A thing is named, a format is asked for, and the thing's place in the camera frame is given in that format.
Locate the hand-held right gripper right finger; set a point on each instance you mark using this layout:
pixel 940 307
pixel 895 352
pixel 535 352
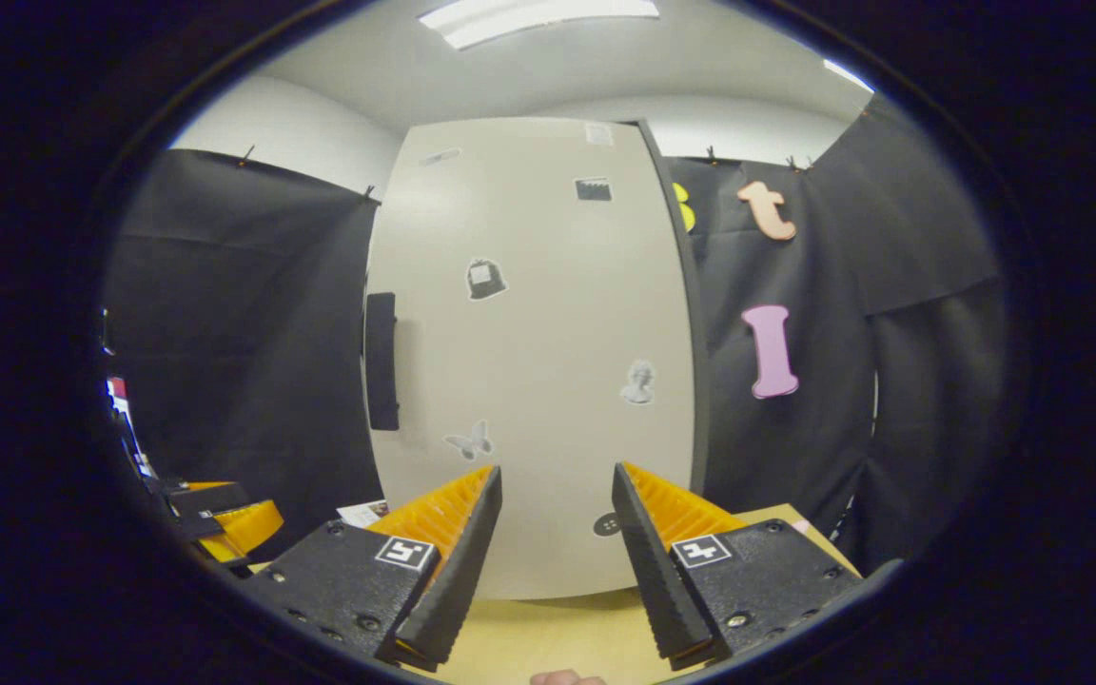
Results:
pixel 653 571

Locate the white red blue banner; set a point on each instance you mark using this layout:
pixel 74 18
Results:
pixel 134 428

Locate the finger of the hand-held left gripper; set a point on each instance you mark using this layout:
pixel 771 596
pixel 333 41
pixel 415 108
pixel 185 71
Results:
pixel 244 528
pixel 210 484

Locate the beige cabinet door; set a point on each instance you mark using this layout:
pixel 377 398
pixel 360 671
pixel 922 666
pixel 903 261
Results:
pixel 529 333

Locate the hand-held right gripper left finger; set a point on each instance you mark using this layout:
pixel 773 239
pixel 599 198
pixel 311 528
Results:
pixel 458 580

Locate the black backdrop cloth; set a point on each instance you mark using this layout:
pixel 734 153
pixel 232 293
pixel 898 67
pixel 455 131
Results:
pixel 244 314

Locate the large ceiling light panel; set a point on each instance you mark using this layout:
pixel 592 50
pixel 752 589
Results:
pixel 538 21

